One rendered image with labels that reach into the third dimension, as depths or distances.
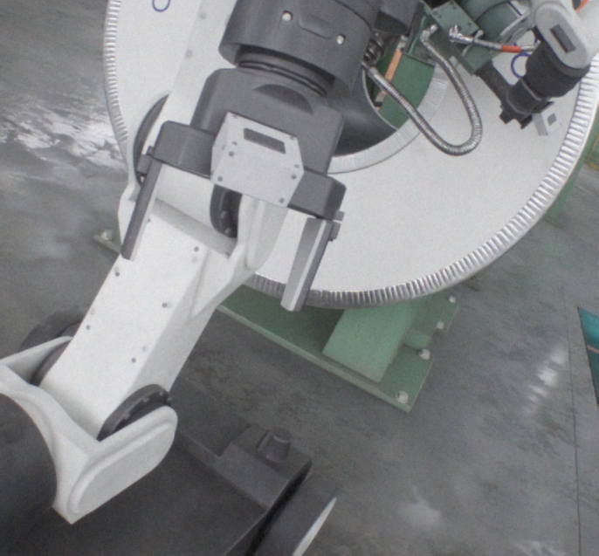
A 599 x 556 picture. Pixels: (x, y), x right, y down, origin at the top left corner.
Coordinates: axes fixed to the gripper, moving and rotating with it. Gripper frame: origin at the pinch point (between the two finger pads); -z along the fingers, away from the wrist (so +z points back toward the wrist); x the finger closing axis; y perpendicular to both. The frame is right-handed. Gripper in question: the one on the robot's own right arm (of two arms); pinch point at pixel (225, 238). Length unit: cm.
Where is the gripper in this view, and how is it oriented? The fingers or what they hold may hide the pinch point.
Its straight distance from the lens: 40.6
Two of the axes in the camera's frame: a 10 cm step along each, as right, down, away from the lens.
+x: 9.1, 3.0, 2.9
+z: 3.2, -9.5, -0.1
